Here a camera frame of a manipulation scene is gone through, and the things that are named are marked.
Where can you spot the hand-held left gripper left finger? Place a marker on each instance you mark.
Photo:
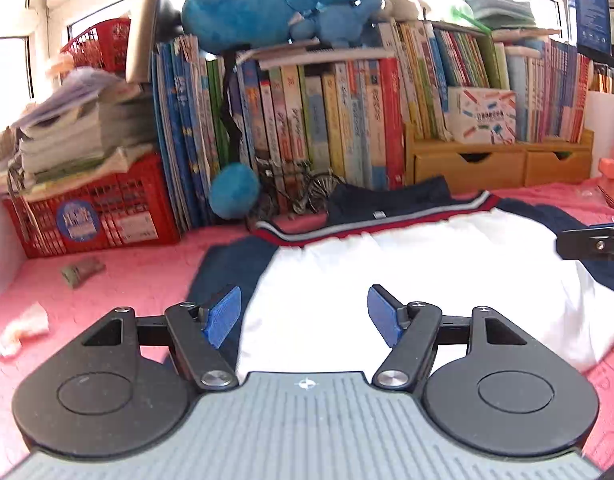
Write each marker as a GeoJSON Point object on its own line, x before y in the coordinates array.
{"type": "Point", "coordinates": [222, 317]}

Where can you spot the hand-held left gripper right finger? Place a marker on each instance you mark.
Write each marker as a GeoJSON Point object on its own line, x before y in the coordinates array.
{"type": "Point", "coordinates": [384, 315]}

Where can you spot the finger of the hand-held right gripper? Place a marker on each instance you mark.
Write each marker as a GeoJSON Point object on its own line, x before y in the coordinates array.
{"type": "Point", "coordinates": [594, 244]}

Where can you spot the navy and white jacket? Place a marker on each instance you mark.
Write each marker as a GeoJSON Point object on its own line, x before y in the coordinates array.
{"type": "Point", "coordinates": [437, 270]}

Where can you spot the pink bunny print blanket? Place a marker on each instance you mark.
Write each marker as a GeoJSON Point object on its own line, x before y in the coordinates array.
{"type": "Point", "coordinates": [127, 280]}

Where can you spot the black model bicycle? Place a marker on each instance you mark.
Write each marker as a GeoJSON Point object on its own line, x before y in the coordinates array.
{"type": "Point", "coordinates": [317, 187]}

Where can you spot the small grey toy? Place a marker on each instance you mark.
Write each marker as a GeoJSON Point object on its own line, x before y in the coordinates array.
{"type": "Point", "coordinates": [82, 272]}

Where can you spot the red plastic crate with sticker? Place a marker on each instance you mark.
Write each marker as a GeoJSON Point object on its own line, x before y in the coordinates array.
{"type": "Point", "coordinates": [117, 210]}

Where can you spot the wooden drawer organizer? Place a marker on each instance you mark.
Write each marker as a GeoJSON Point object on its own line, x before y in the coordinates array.
{"type": "Point", "coordinates": [462, 165]}

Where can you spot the row of slim schoolbooks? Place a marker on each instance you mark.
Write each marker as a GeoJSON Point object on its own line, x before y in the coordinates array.
{"type": "Point", "coordinates": [547, 90]}

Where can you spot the white printed cardboard box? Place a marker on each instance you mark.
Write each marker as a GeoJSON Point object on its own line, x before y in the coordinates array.
{"type": "Point", "coordinates": [482, 117]}

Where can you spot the crumpled white tissue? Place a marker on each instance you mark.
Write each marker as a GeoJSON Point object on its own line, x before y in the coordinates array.
{"type": "Point", "coordinates": [24, 327]}

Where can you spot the row of tall children's books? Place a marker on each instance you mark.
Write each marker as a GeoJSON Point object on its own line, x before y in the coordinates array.
{"type": "Point", "coordinates": [312, 120]}

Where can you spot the dark blue box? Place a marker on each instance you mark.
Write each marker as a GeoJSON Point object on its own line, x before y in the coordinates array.
{"type": "Point", "coordinates": [592, 10]}

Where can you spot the stack of paper booklets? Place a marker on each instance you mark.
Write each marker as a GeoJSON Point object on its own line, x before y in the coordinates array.
{"type": "Point", "coordinates": [77, 125]}

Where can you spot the folded green towels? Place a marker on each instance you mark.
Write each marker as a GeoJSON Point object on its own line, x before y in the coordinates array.
{"type": "Point", "coordinates": [497, 7]}

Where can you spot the tan flat board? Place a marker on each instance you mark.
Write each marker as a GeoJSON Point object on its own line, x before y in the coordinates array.
{"type": "Point", "coordinates": [144, 30]}

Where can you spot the plain red plastic crate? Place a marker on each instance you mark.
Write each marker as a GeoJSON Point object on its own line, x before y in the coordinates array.
{"type": "Point", "coordinates": [99, 45]}

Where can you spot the large blue plush toy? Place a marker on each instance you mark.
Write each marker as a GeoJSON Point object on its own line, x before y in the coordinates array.
{"type": "Point", "coordinates": [257, 5]}

